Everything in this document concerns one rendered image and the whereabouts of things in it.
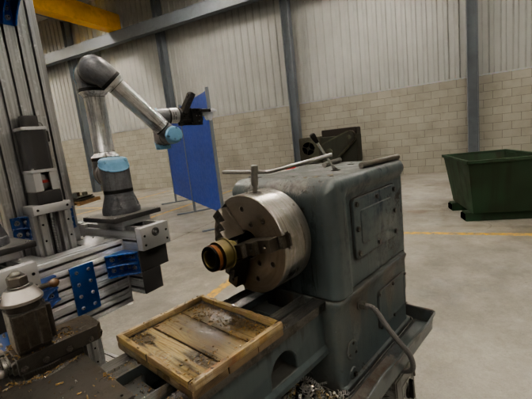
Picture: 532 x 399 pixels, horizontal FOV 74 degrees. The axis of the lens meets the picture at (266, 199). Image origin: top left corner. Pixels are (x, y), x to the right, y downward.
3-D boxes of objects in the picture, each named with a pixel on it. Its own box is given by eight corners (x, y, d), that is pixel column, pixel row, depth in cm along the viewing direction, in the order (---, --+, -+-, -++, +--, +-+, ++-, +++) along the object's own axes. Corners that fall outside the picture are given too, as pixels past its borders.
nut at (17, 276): (27, 281, 76) (23, 266, 75) (32, 285, 73) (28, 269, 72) (5, 288, 73) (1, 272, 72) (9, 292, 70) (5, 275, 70)
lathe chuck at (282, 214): (236, 268, 130) (231, 184, 123) (305, 294, 110) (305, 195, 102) (217, 276, 124) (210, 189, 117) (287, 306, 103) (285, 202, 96)
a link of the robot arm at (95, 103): (100, 189, 149) (74, 54, 140) (93, 188, 161) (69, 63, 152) (129, 185, 155) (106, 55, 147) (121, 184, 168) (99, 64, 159)
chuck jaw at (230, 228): (245, 237, 115) (226, 208, 118) (252, 229, 111) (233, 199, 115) (218, 248, 107) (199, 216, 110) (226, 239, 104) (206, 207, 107)
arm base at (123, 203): (95, 215, 147) (90, 192, 145) (127, 207, 159) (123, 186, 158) (116, 216, 139) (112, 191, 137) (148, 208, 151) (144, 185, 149)
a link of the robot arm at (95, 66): (94, 41, 134) (189, 131, 158) (90, 49, 143) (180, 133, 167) (74, 62, 131) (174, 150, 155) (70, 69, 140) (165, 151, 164)
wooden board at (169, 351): (203, 304, 121) (201, 293, 120) (284, 335, 96) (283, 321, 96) (118, 347, 99) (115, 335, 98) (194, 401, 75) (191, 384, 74)
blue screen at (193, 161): (161, 204, 959) (146, 116, 921) (190, 199, 993) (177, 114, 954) (203, 232, 591) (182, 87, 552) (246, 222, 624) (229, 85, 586)
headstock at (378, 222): (319, 237, 184) (312, 162, 178) (412, 248, 152) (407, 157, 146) (236, 277, 142) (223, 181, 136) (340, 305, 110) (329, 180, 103)
